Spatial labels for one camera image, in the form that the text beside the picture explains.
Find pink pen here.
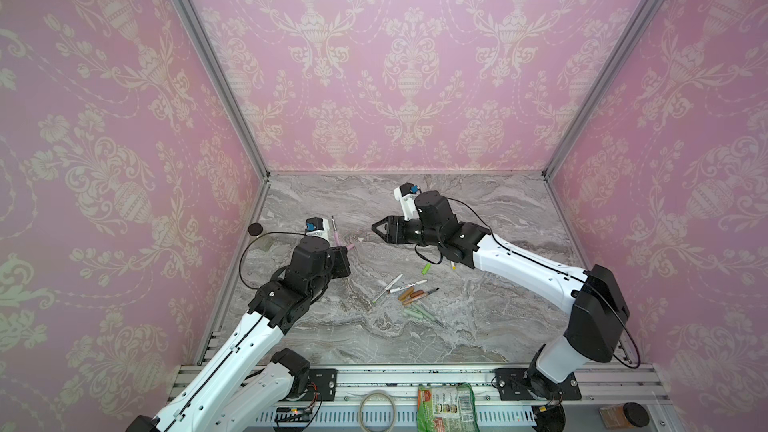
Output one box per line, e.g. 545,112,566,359
331,215,342,246

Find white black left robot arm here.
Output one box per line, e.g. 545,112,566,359
127,235,350,431

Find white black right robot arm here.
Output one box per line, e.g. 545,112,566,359
371,183,630,401

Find white pen green end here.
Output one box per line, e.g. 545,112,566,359
371,274,403,304

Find white pen red label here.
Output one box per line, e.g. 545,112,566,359
389,279,428,294

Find brown pen cap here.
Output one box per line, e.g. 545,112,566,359
398,287,415,302

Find pale green pen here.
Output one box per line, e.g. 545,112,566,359
408,304,445,328

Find small jar black lid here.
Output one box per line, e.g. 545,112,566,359
244,222,271,252

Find green snack packet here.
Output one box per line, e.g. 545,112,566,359
416,383,480,432

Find brown jar black lid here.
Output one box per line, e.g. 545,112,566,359
599,402,650,430

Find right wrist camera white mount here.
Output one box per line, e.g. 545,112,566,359
393,182,420,221

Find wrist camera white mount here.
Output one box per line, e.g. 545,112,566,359
305,217,332,242
393,182,420,221

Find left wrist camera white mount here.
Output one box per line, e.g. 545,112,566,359
305,217,332,242

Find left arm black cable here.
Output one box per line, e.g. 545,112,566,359
238,230,308,292

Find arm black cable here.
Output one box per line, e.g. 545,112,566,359
413,196,642,370
238,230,308,292

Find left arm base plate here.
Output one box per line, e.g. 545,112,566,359
283,368,338,402

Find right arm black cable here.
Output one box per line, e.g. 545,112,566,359
413,196,642,370

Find cable ring coil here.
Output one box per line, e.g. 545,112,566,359
358,389,398,432

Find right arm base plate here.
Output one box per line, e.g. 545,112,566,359
491,367,582,403

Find aluminium corner frame post left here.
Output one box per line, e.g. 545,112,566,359
171,0,270,182

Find aluminium corner frame post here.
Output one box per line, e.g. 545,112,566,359
171,0,270,182
542,0,665,185

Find aluminium corner frame post right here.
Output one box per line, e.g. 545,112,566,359
542,0,665,185

